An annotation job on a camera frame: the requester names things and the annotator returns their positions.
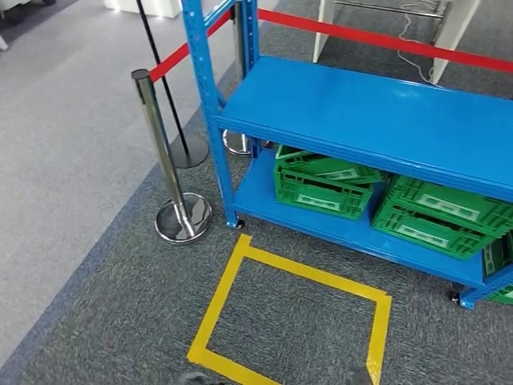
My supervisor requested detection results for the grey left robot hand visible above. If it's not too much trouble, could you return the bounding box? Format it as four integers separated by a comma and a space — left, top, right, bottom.
176, 371, 211, 385

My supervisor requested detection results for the blue metal shelf rack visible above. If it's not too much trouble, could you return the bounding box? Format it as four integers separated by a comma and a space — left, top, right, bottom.
180, 0, 513, 310

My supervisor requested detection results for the yellow floor tape square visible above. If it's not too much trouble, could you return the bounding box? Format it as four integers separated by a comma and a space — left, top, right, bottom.
187, 233, 392, 385

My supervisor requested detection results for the green plastic crate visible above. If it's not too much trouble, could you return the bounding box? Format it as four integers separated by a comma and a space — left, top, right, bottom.
481, 231, 513, 306
370, 174, 513, 261
273, 144, 388, 221

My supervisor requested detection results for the red barrier belt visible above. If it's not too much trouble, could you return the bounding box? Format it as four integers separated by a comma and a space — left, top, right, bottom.
149, 9, 234, 83
256, 7, 513, 75

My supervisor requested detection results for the white desk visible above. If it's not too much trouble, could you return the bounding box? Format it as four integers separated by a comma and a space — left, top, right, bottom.
312, 0, 481, 86

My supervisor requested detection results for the black stanchion post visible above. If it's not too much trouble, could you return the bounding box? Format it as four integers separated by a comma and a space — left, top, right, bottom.
135, 0, 210, 170

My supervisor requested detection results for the white floor cable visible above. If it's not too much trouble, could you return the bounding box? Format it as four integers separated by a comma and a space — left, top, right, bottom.
396, 0, 446, 89

